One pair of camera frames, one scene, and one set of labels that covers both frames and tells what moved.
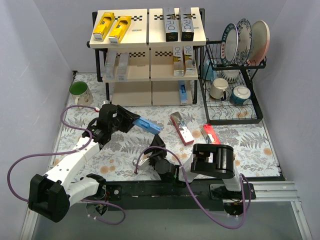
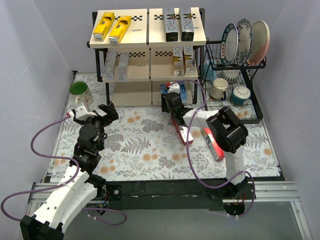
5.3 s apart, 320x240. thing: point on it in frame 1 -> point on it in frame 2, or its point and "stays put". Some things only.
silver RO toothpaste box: [190, 69] stays put
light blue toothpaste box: [148, 125] -> [163, 89]
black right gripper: [155, 151] -> [171, 107]
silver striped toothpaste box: [109, 66] stays put
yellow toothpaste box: [104, 25] stays put
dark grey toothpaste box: [186, 24] stays put
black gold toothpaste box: [170, 24] stays put
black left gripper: [122, 119] -> [104, 117]
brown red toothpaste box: [183, 130] stays put
